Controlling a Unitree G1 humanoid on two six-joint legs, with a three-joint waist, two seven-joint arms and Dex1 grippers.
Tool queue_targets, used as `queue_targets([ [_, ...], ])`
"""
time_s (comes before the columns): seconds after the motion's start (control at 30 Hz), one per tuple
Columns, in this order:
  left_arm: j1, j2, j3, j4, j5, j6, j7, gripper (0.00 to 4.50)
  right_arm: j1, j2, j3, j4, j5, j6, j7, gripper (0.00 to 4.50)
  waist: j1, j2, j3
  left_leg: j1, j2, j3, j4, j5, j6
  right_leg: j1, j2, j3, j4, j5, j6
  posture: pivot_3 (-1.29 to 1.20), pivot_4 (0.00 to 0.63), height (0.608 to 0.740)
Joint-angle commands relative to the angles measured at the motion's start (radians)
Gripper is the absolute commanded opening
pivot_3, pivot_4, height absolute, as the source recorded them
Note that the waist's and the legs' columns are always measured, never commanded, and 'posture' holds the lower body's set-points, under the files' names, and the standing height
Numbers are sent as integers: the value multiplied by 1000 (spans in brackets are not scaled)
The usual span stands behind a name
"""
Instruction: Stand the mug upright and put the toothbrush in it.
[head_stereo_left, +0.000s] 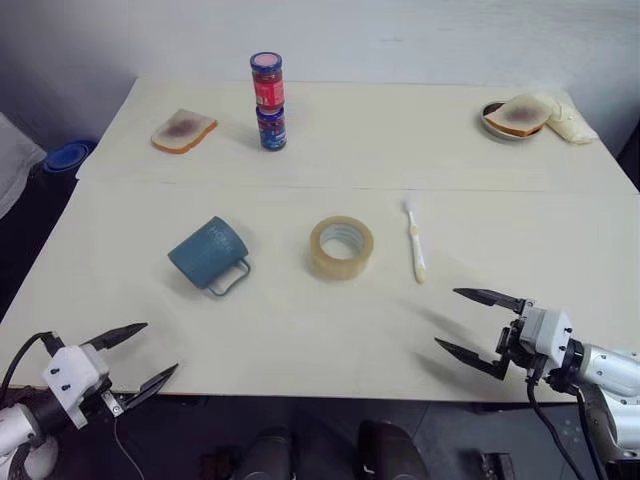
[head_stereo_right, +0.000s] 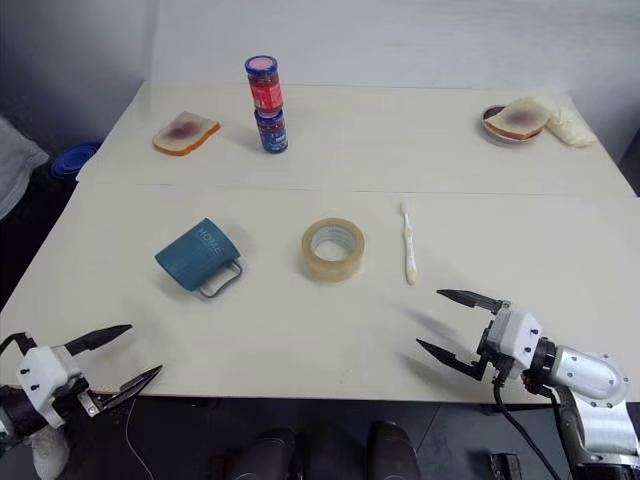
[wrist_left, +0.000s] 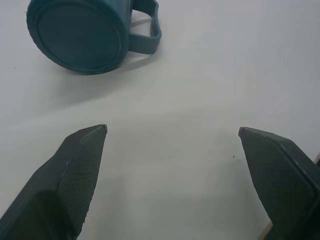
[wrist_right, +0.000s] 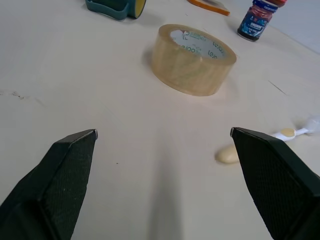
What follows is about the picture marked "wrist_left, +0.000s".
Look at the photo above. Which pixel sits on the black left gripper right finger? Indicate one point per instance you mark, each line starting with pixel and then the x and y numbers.
pixel 280 180

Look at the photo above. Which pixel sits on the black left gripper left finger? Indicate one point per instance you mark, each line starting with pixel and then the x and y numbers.
pixel 62 180

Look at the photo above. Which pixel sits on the dark teal plastic mug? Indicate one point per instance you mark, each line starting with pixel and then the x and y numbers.
pixel 82 35

